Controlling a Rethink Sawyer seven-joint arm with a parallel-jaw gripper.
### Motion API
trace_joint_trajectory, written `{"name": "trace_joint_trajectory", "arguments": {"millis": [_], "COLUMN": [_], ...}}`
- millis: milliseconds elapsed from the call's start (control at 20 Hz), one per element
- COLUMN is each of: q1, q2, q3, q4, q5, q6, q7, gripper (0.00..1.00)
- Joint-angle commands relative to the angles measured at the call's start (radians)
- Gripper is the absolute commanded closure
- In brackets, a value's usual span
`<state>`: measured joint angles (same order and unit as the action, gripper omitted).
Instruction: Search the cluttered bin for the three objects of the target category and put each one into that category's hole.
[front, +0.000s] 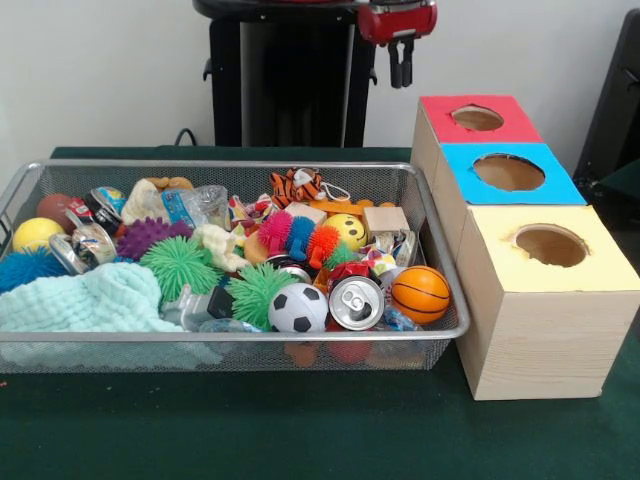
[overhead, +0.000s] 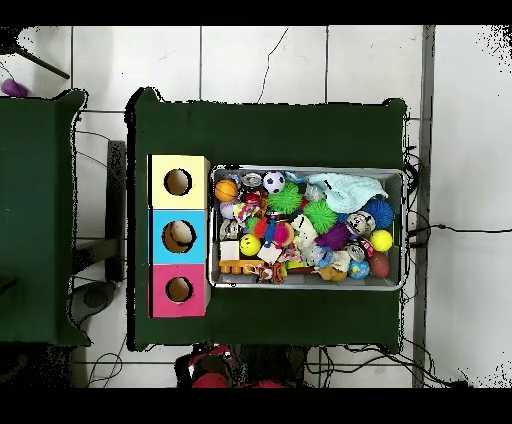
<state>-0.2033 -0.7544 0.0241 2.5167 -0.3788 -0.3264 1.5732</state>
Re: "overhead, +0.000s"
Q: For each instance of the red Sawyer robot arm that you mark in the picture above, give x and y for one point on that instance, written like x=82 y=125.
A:
x=210 y=380

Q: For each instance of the silver mesh bin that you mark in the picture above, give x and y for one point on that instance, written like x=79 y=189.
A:
x=304 y=284

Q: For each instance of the wooden box with three holes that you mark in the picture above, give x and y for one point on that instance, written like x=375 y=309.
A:
x=160 y=200

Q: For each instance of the green spiky ball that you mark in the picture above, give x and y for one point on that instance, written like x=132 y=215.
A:
x=284 y=198
x=320 y=216

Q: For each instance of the silver soda can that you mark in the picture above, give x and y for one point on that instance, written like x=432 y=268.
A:
x=252 y=180

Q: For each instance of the yellow smiley face ball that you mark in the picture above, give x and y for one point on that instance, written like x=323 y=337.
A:
x=250 y=244

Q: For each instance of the black and white soccer ball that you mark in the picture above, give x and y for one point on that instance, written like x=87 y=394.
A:
x=274 y=182

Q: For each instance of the orange basketball toy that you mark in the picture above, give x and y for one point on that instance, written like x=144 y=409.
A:
x=226 y=190

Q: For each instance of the orange tiger plush toy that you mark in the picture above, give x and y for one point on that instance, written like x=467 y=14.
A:
x=270 y=272

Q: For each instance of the mint green cloth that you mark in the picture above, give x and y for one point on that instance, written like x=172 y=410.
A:
x=344 y=192

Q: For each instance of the blue spiky ball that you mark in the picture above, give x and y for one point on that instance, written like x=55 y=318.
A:
x=379 y=212

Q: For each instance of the plain yellow ball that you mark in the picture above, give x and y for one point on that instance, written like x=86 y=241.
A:
x=381 y=240

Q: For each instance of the black flat panel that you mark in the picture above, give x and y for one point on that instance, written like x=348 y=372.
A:
x=116 y=200

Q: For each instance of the gray round base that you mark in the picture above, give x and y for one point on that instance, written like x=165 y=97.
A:
x=94 y=298

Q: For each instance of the black rod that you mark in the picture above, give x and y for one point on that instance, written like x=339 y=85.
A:
x=44 y=64

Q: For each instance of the purple object on floor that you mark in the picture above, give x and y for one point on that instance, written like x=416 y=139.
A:
x=14 y=88

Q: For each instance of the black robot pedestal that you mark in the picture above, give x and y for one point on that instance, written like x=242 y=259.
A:
x=296 y=364

